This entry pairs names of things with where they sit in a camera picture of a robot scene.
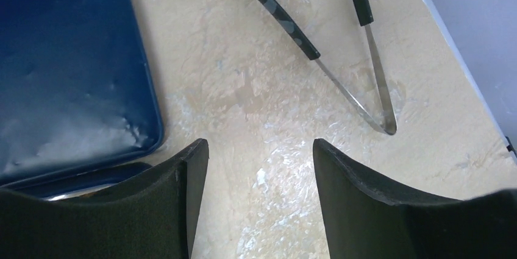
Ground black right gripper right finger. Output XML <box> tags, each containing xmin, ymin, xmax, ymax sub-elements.
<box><xmin>313</xmin><ymin>138</ymin><xmax>516</xmax><ymax>258</ymax></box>

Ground black handled metal tongs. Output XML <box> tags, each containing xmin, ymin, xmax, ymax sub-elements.
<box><xmin>258</xmin><ymin>0</ymin><xmax>398</xmax><ymax>136</ymax></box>

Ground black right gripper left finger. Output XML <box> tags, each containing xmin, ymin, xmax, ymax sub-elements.
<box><xmin>1</xmin><ymin>138</ymin><xmax>209</xmax><ymax>258</ymax></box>

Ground dark blue tin lid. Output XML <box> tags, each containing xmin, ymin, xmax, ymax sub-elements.
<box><xmin>1</xmin><ymin>0</ymin><xmax>164</xmax><ymax>198</ymax></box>

